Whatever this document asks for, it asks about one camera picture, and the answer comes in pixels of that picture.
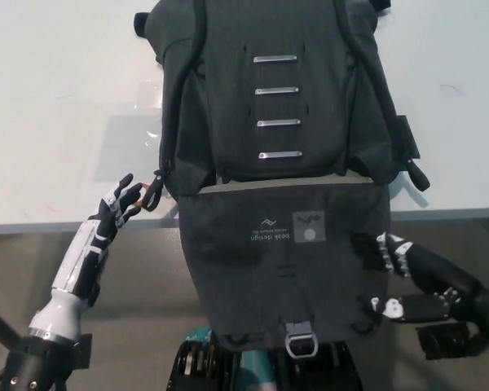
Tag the black table leg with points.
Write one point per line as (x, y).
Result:
(2, 326)

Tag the dark grey backpack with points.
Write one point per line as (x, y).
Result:
(269, 102)

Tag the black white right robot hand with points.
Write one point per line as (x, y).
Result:
(440, 264)

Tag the black teal robot body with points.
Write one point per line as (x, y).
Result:
(195, 362)

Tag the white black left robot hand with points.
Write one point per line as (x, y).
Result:
(69, 277)

